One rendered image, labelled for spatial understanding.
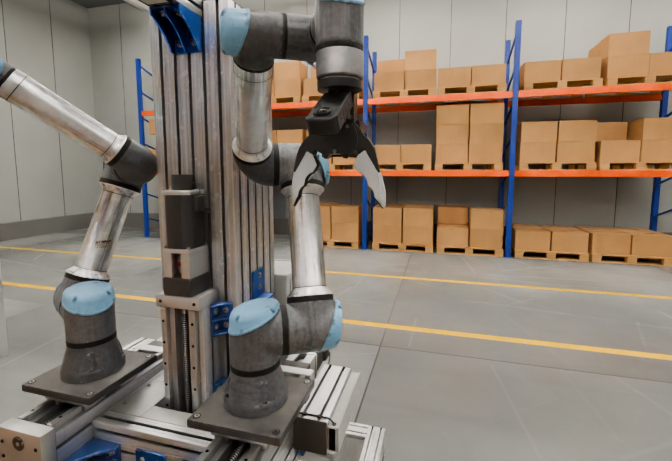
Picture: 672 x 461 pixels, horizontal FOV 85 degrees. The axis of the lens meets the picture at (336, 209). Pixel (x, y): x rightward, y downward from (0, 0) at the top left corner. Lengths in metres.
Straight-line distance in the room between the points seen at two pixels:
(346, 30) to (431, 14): 8.71
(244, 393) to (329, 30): 0.75
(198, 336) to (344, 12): 0.85
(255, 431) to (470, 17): 8.90
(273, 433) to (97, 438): 0.52
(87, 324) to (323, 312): 0.62
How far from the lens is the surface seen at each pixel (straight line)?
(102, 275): 1.31
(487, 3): 9.37
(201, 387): 1.16
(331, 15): 0.61
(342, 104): 0.54
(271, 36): 0.68
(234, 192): 1.03
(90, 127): 1.15
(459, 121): 7.42
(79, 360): 1.22
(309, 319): 0.89
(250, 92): 0.76
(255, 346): 0.88
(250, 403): 0.93
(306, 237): 0.92
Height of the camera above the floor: 1.58
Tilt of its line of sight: 6 degrees down
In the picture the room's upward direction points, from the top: straight up
